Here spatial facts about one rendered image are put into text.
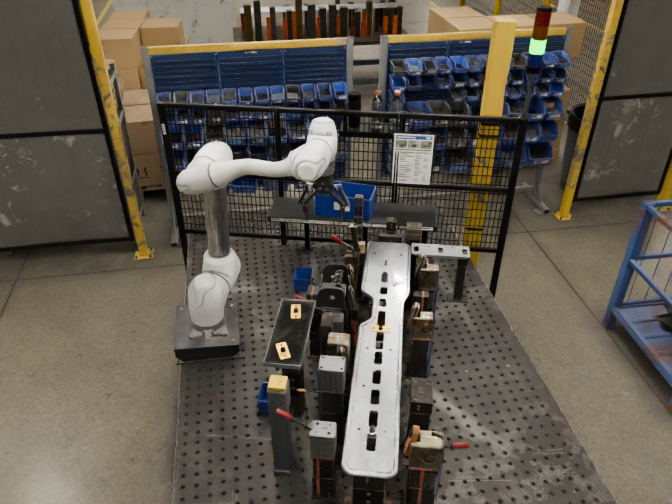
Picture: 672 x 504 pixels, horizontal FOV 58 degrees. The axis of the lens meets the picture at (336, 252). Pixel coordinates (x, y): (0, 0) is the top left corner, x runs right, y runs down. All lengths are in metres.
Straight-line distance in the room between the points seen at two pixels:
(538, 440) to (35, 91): 3.60
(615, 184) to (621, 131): 0.49
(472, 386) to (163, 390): 1.87
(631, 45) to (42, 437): 4.64
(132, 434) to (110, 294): 1.32
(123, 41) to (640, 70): 4.65
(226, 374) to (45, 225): 2.50
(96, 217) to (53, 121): 0.78
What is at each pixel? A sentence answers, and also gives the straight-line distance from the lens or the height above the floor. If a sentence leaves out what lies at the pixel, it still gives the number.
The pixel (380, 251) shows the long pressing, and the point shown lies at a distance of 3.04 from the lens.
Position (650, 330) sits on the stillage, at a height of 0.16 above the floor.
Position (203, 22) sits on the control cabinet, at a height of 0.56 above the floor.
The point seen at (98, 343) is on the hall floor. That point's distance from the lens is 4.26.
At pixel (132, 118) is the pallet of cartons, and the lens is 5.49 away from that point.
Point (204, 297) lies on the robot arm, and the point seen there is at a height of 1.02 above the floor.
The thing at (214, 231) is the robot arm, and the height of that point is 1.24.
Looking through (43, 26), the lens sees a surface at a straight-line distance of 4.34.
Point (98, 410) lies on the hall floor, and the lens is 3.84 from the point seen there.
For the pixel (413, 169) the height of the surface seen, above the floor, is 1.24.
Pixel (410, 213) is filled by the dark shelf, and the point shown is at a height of 1.03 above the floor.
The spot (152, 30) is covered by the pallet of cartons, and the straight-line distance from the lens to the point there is 7.00.
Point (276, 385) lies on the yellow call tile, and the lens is 2.14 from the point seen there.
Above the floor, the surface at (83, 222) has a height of 0.33.
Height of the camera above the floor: 2.72
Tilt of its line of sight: 35 degrees down
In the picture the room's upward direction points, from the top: straight up
